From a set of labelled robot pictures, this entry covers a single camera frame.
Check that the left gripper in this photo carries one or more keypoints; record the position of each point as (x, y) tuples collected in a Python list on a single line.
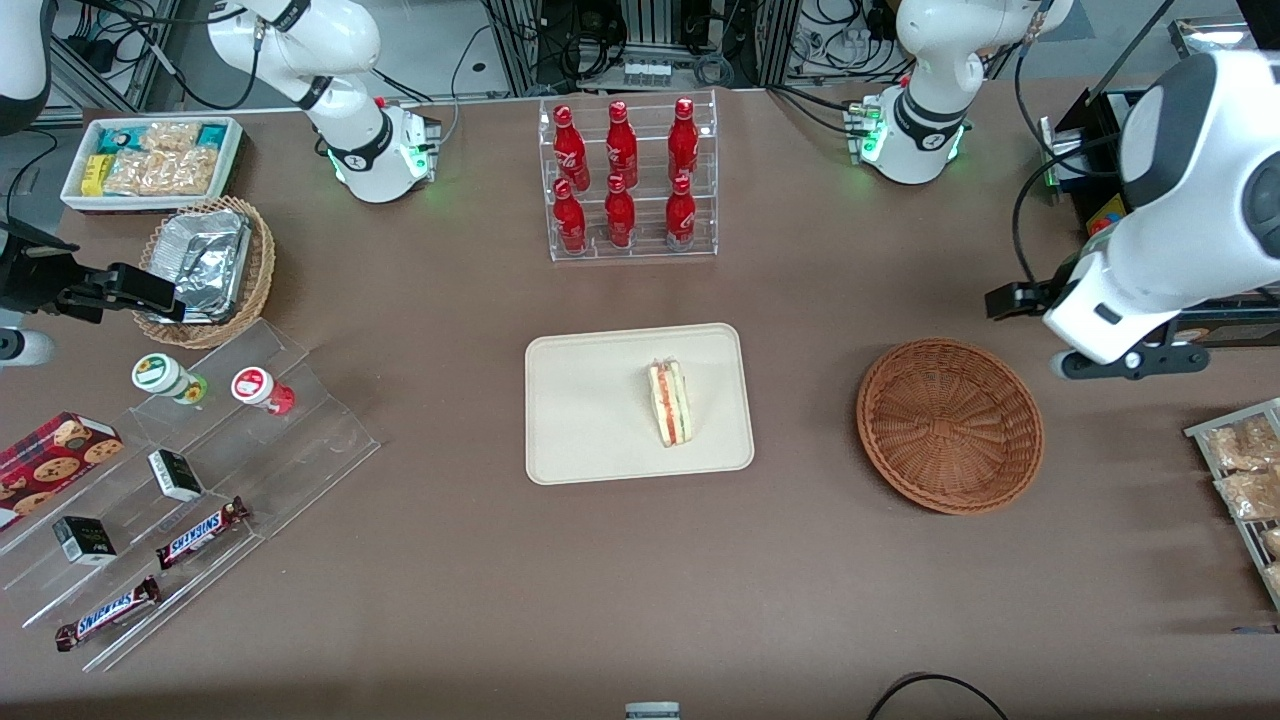
[(1022, 297)]

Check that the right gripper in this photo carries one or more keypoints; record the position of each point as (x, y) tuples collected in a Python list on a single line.
[(28, 279)]

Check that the triangle sandwich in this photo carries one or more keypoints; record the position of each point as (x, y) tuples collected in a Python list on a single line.
[(670, 405)]

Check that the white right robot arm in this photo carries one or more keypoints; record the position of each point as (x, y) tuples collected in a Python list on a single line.
[(370, 150)]

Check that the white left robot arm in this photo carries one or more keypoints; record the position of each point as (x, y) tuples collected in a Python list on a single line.
[(1200, 180)]

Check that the light wicker basket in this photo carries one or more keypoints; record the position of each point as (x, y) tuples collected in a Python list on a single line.
[(260, 270)]

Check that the brown wicker basket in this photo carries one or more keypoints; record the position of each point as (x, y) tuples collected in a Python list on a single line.
[(950, 430)]

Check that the beige plastic tray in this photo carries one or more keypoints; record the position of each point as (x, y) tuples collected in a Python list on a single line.
[(590, 410)]

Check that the green lid yogurt cup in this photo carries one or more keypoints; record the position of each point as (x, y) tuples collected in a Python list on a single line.
[(158, 373)]

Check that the stacked aluminium foil trays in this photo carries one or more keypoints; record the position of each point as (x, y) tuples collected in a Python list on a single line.
[(205, 260)]

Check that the white snack bin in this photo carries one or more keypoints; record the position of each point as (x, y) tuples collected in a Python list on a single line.
[(70, 195)]

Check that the yellow snack packet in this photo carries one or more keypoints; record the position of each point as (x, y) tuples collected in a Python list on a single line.
[(95, 175)]

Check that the large clear cracker bag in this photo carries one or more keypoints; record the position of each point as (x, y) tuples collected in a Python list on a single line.
[(165, 172)]

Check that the teal snack packet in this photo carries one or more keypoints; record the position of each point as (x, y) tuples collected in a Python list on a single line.
[(115, 138), (213, 135)]

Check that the black food warmer appliance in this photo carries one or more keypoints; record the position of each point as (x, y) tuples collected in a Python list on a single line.
[(1085, 150)]

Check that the red lid yogurt cup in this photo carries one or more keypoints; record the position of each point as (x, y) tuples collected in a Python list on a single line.
[(255, 385)]

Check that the small clear cracker bag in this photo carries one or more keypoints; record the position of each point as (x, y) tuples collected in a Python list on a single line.
[(170, 136)]

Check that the red chocolate chip cookie box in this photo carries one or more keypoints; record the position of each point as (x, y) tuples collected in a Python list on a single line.
[(55, 460)]

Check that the small black carton box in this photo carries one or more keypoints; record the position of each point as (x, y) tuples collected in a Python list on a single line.
[(85, 540), (176, 475)]

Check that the clear acrylic stepped shelf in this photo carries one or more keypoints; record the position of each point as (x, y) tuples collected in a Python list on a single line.
[(300, 450)]

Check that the Snickers chocolate bar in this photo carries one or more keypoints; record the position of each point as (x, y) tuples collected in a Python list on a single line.
[(200, 533), (105, 613)]

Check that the clear bag of crackers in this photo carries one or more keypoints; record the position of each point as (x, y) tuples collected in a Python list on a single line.
[(1240, 445), (1250, 495), (1272, 542), (1274, 580)]

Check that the red cola bottle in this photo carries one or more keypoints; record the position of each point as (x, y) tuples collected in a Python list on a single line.
[(681, 215), (570, 150), (683, 145), (621, 148), (570, 220), (620, 218)]

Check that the clear acrylic bottle rack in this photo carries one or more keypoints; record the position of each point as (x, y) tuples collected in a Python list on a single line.
[(645, 250)]

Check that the white power strip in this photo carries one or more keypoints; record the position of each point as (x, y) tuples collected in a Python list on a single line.
[(646, 74)]

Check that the small grey device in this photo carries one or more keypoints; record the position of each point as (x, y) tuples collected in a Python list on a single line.
[(652, 712)]

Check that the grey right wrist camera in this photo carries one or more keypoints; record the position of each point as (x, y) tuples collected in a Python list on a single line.
[(25, 348)]

